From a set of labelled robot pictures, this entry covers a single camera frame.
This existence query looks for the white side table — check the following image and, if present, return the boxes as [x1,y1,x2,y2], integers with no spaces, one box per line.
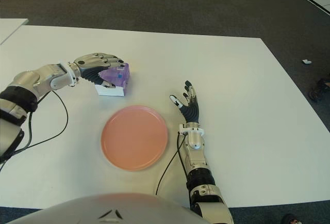
[0,18,28,45]

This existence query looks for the pink round plate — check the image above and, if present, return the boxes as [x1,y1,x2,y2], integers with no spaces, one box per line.
[101,105,170,172]

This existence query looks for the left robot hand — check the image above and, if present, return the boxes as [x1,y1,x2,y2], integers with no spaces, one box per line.
[69,52,127,89]

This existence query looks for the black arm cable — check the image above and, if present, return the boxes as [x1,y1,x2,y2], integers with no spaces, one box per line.
[154,132,190,196]
[0,89,69,173]

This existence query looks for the silver robot torso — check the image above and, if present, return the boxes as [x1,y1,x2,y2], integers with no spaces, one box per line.
[0,193,204,224]

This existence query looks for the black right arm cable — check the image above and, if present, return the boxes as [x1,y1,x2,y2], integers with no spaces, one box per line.
[154,132,190,196]

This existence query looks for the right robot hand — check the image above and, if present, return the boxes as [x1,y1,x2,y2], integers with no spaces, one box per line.
[169,80,201,124]

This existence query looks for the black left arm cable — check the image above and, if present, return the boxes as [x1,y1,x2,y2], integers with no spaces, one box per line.
[0,89,69,173]

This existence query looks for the purple tissue paper pack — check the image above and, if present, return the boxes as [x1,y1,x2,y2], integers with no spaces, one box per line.
[94,62,131,98]

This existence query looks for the dark shoes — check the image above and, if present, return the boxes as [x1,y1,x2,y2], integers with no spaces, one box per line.
[308,78,330,103]

